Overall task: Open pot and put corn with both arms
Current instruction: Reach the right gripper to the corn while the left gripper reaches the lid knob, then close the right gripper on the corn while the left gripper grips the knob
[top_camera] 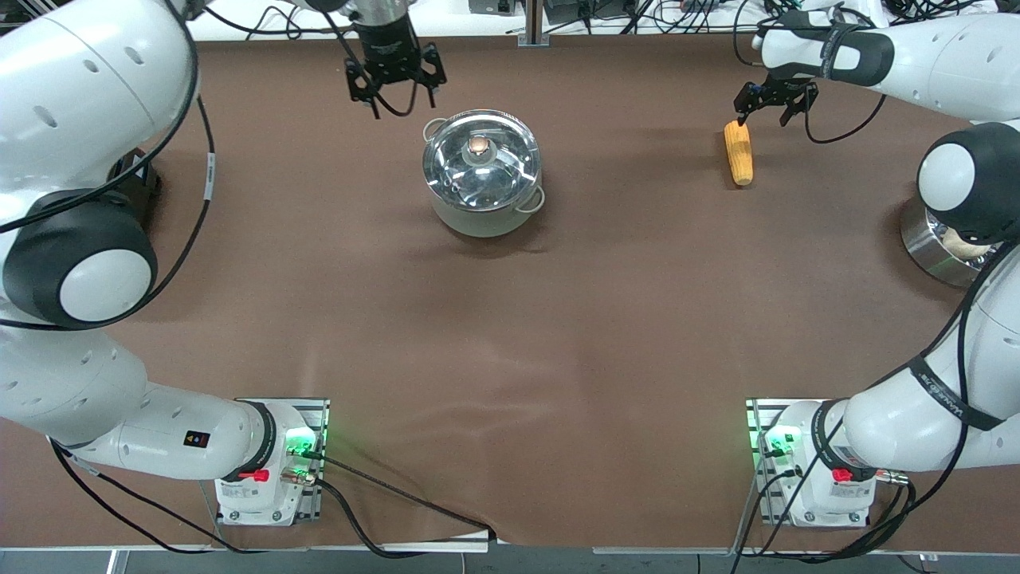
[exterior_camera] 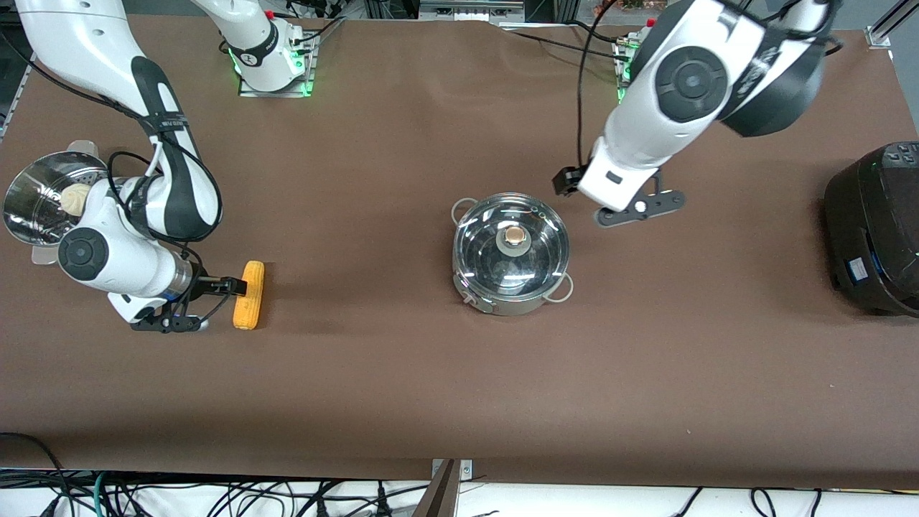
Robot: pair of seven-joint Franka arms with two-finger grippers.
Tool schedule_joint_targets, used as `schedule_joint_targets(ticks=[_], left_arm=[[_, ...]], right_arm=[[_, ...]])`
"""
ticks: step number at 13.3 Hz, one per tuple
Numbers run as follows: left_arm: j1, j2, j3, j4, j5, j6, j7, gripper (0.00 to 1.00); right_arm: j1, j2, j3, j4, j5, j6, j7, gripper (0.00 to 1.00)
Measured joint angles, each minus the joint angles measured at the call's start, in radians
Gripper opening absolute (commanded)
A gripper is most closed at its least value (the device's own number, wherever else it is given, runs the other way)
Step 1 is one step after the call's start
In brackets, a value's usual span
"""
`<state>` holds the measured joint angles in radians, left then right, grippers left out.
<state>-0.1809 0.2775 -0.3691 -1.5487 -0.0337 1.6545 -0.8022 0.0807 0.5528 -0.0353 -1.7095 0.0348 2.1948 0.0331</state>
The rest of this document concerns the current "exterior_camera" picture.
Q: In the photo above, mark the yellow corn cob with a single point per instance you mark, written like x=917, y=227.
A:
x=250, y=309

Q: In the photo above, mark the white steamed bun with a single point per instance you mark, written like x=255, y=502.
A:
x=72, y=199

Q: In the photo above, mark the stainless steel cooking pot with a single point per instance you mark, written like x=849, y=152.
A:
x=502, y=307

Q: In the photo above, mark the brown table cover mat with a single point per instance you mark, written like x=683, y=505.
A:
x=359, y=373

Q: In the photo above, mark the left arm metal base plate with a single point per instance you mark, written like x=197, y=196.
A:
x=620, y=72

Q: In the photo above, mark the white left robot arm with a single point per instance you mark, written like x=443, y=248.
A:
x=689, y=79

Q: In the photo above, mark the aluminium corner profile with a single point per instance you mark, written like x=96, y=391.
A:
x=879, y=32

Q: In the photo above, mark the small metal edge bracket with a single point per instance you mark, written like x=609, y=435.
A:
x=467, y=468

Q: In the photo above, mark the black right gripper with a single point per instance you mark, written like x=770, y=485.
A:
x=204, y=286

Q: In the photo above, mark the stainless steel steamer pot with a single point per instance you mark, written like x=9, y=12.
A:
x=32, y=208

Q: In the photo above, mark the dark brown angled bar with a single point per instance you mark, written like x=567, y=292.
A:
x=441, y=499

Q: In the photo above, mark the grey metal frame bar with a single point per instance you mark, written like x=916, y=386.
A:
x=467, y=8

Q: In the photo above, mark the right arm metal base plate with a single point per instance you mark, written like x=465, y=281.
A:
x=307, y=79

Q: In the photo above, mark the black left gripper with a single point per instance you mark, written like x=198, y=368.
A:
x=566, y=180

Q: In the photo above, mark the glass pot lid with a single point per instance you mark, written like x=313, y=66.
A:
x=511, y=266

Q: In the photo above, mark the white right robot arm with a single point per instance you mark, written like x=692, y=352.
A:
x=93, y=43

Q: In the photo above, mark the aluminium side profile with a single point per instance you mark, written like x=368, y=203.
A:
x=16, y=100

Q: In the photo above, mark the black rice cooker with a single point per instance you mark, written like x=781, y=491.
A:
x=876, y=230

